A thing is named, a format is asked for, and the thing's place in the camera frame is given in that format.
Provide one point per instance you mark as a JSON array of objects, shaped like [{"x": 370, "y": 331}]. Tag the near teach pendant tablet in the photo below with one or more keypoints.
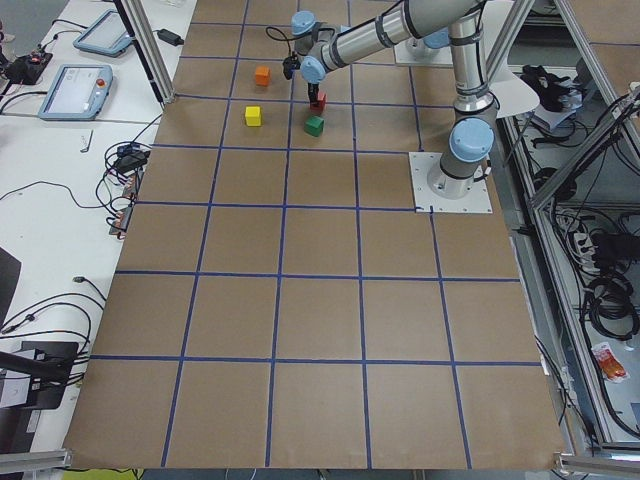
[{"x": 77, "y": 93}]

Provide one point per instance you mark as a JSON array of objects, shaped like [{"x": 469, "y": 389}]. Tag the yellow wooden block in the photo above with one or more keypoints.
[{"x": 253, "y": 116}]

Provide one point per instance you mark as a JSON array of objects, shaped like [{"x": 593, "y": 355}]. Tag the red wooden block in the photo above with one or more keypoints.
[{"x": 319, "y": 106}]

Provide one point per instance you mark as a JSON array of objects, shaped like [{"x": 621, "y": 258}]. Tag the black power adapter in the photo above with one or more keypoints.
[{"x": 170, "y": 37}]

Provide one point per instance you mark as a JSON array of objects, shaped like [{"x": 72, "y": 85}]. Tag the white paper sheet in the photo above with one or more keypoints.
[{"x": 513, "y": 95}]

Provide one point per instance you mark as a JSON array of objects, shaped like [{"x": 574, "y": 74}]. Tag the hex key tool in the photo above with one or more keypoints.
[{"x": 86, "y": 141}]

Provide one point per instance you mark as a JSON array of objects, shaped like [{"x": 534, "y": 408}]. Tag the black controller box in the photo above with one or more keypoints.
[{"x": 27, "y": 69}]

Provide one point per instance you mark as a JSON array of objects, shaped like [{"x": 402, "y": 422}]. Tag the black monitor stand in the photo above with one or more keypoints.
[{"x": 35, "y": 376}]

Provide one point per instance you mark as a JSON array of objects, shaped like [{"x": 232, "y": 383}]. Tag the far teach pendant tablet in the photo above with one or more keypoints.
[{"x": 107, "y": 36}]

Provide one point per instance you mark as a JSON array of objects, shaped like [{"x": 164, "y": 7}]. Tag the teach pendant tablet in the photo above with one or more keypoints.
[
  {"x": 77, "y": 93},
  {"x": 107, "y": 36}
]

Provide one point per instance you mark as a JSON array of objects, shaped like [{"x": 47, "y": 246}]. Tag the red snack packet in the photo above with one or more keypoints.
[{"x": 610, "y": 366}]

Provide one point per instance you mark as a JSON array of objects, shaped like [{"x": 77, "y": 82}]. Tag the orange wooden block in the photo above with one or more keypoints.
[{"x": 262, "y": 76}]

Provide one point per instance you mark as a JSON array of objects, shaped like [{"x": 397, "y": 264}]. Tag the green wooden block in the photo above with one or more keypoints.
[{"x": 314, "y": 125}]

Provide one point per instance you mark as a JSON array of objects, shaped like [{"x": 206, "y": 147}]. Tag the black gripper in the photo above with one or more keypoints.
[{"x": 312, "y": 89}]

